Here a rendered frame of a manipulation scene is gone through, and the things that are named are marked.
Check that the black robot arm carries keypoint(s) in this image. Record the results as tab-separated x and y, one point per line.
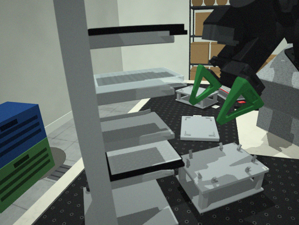
251	28

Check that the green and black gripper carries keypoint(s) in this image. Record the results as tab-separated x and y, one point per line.
239	77

